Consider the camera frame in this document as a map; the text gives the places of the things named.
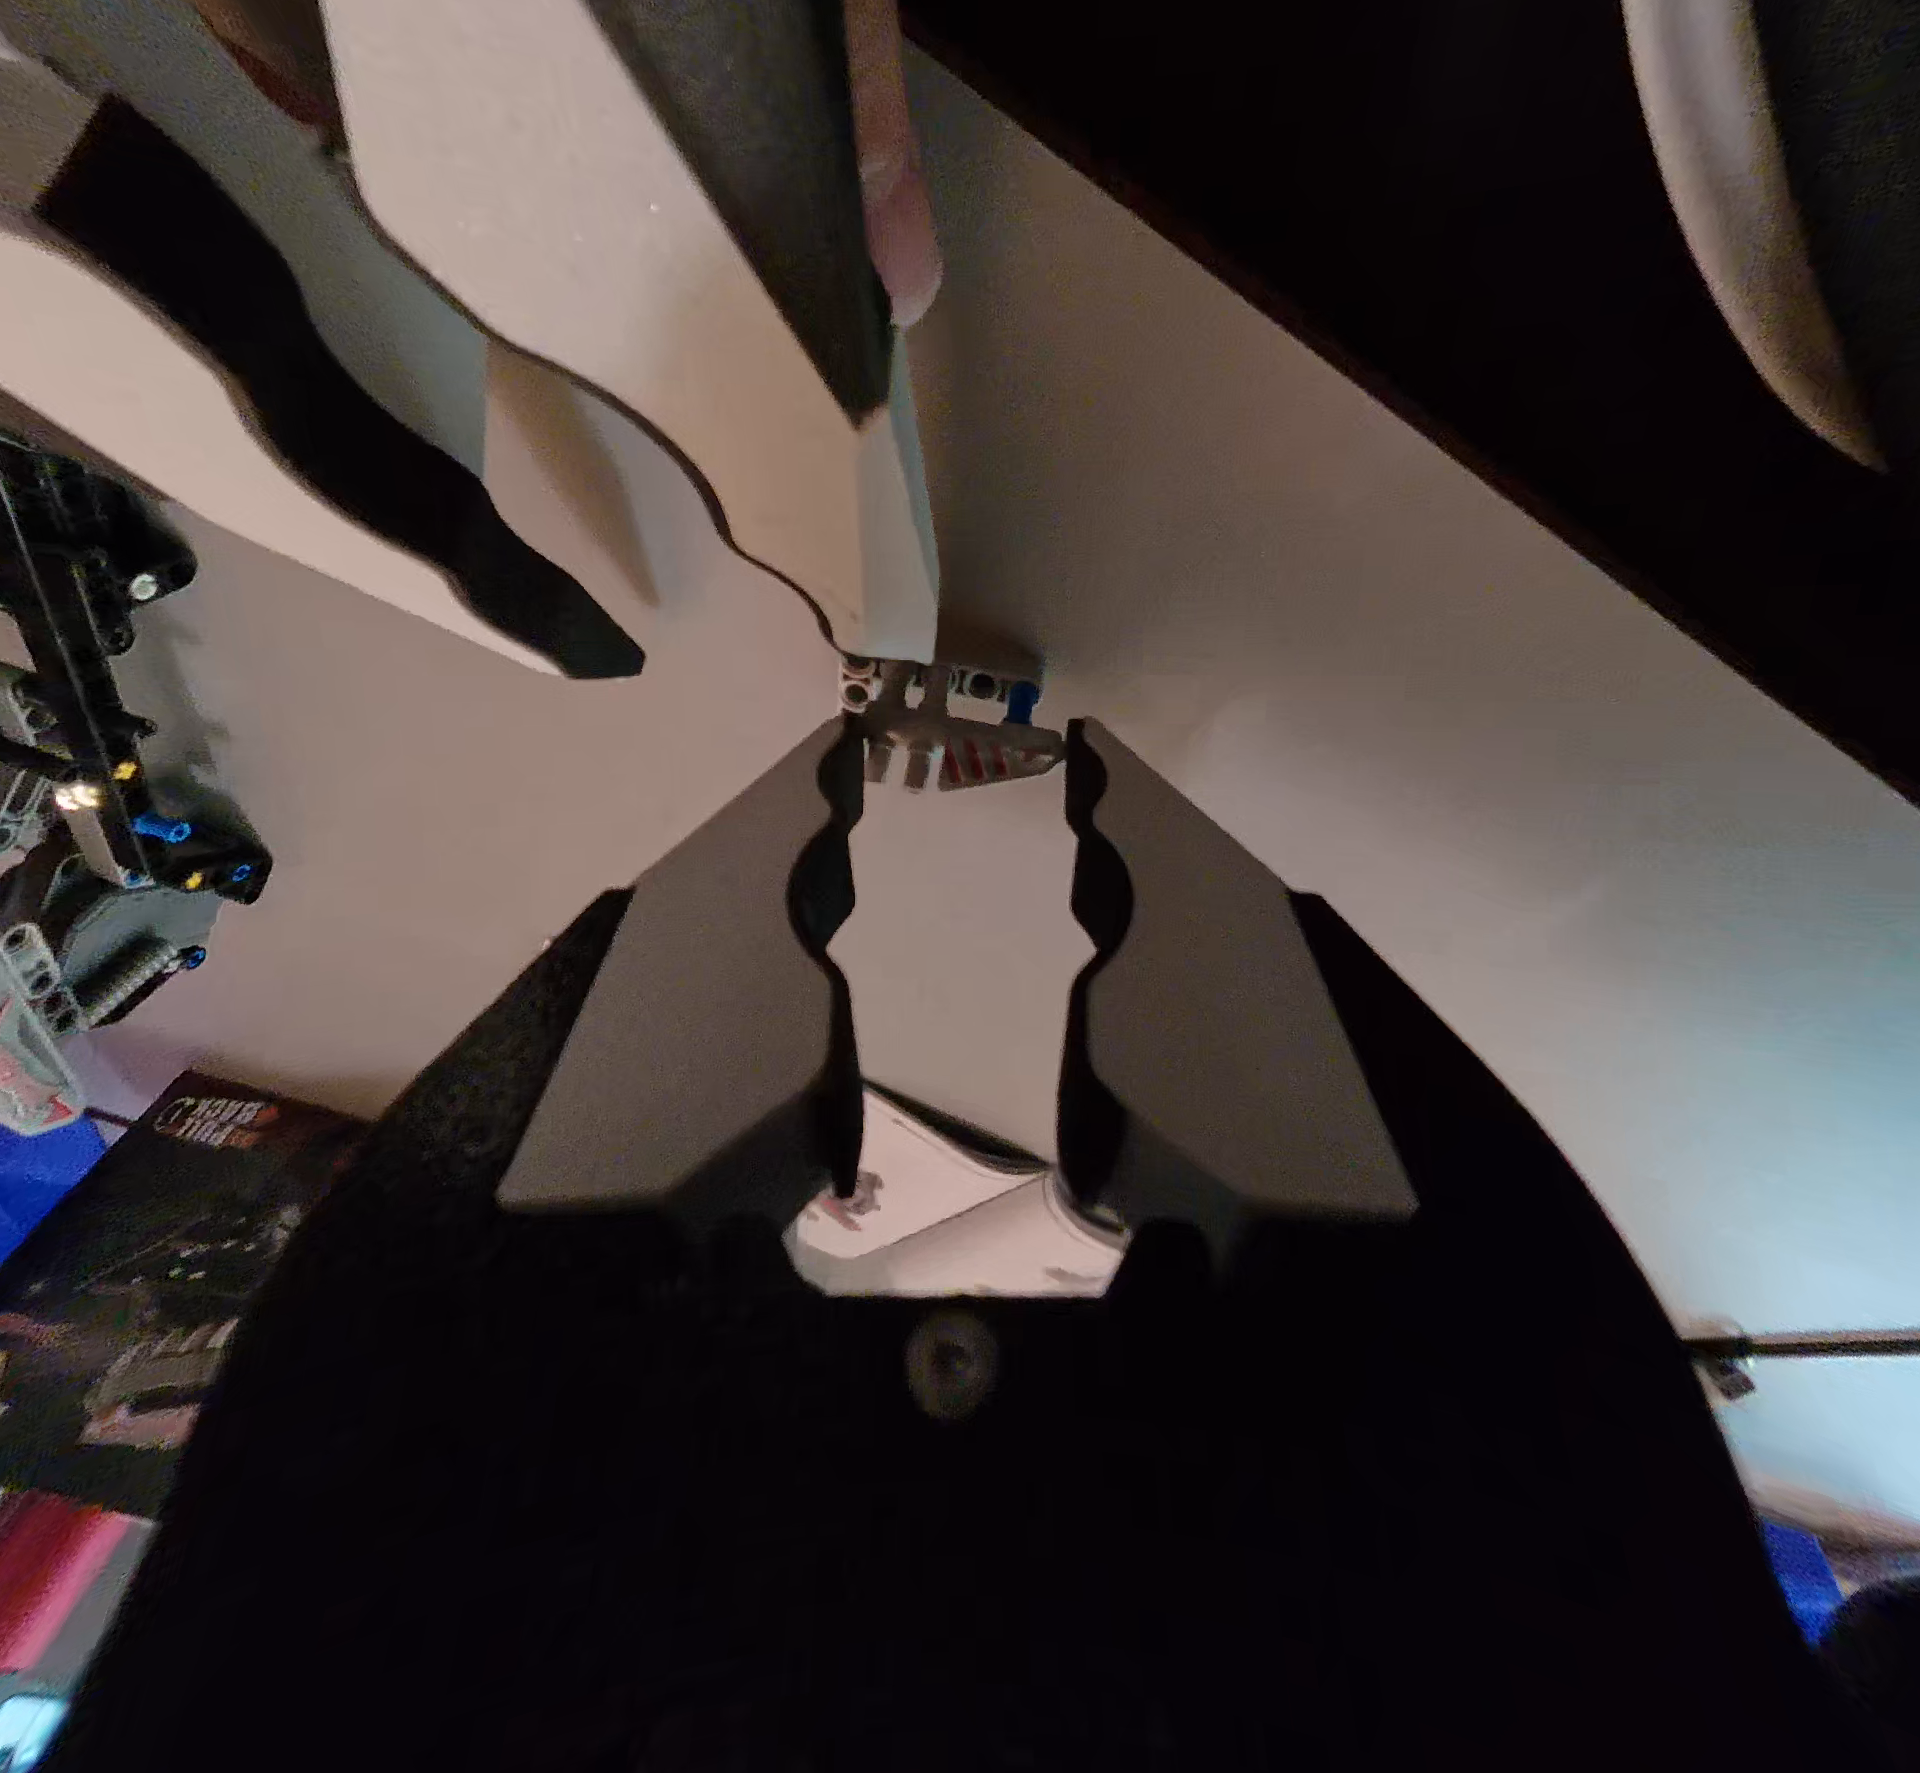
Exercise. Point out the small grey toy brick assembly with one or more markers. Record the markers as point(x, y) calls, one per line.
point(961, 751)

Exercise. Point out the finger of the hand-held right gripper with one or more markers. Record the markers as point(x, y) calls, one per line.
point(180, 392)
point(570, 181)

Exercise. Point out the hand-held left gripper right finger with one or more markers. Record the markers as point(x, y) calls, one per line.
point(1229, 1038)

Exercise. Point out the black chair with white rim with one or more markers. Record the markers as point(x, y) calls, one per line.
point(1724, 153)

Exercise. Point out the white desk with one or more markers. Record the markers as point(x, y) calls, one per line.
point(1351, 751)

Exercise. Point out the pink printed box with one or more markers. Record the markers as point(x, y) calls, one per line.
point(59, 1593)

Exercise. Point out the person's right hand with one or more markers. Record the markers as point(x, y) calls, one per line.
point(897, 153)

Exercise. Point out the black toy brick vehicle model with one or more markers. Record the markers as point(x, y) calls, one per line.
point(90, 693)

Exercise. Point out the blue flat object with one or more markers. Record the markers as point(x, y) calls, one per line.
point(1798, 1578)
point(45, 1187)

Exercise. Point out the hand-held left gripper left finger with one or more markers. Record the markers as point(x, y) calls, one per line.
point(675, 1024)

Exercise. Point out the dark printed cardboard box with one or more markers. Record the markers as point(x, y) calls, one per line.
point(165, 1279)

